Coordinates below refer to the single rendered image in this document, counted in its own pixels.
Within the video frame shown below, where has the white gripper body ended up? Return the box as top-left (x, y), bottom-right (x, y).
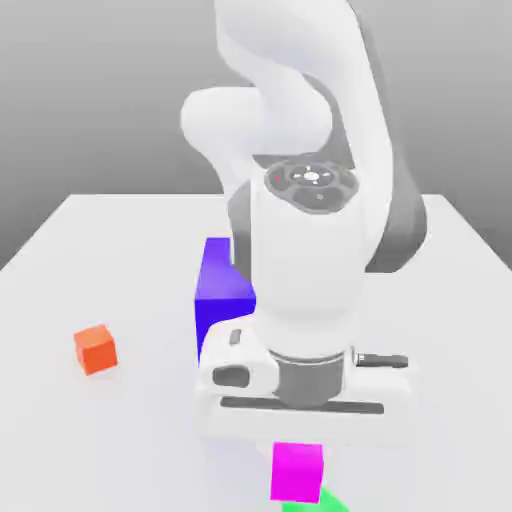
top-left (193, 369), bottom-right (414, 443)

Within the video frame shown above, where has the small magenta cube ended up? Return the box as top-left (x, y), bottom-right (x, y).
top-left (270, 441), bottom-right (325, 505)

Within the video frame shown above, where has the small green cube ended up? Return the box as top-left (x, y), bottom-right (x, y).
top-left (281, 486), bottom-right (350, 512)

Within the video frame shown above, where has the small orange cube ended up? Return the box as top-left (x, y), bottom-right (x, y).
top-left (73, 323), bottom-right (119, 377)

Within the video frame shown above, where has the large blue box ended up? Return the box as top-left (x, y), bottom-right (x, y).
top-left (194, 236), bottom-right (257, 368)

